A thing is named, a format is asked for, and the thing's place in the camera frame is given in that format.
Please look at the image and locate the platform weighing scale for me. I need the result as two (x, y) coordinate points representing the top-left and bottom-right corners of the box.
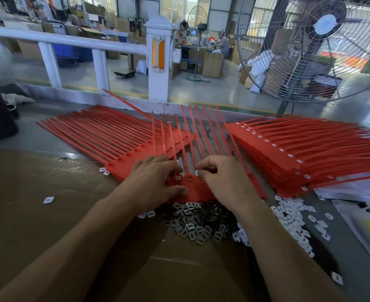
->
(114, 53), (137, 79)

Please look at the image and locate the clear plastic bag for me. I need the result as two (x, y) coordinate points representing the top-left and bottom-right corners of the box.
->
(313, 181), (370, 278)

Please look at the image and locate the pile of white plastic caps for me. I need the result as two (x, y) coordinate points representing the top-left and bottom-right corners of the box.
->
(232, 195), (336, 259)

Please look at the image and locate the pile of metal clips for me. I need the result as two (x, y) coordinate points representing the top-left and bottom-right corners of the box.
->
(159, 200), (239, 246)

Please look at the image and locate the brown cardboard box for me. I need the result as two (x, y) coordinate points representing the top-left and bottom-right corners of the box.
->
(202, 51), (224, 78)
(16, 39), (44, 61)

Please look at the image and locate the person's left hand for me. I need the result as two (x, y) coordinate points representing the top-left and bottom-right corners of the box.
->
(119, 155), (189, 215)

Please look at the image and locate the large metal industrial fan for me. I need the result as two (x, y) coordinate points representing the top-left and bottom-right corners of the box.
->
(236, 0), (370, 115)

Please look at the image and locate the blue plastic bin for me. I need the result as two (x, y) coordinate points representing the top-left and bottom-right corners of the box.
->
(52, 43), (93, 64)

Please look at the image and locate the white railing fence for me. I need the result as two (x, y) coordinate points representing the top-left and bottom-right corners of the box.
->
(0, 15), (180, 105)

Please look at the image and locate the white cloth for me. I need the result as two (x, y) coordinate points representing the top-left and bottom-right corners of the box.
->
(1, 92), (36, 106)

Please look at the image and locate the red plastic seal strip sheet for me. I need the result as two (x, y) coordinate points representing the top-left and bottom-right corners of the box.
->
(150, 104), (268, 204)

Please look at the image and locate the person's right forearm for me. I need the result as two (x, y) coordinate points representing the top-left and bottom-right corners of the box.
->
(234, 199), (349, 302)

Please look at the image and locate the person's left forearm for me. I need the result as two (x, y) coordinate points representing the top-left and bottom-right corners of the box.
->
(0, 193), (132, 302)

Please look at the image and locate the pile of red seal strips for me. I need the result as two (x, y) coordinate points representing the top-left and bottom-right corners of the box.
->
(225, 114), (370, 199)
(36, 89), (195, 183)

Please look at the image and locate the person's right hand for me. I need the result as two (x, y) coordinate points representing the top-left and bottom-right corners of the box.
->
(194, 155), (261, 212)

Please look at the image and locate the black pedestal fan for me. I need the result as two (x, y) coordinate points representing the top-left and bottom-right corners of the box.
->
(186, 5), (210, 82)

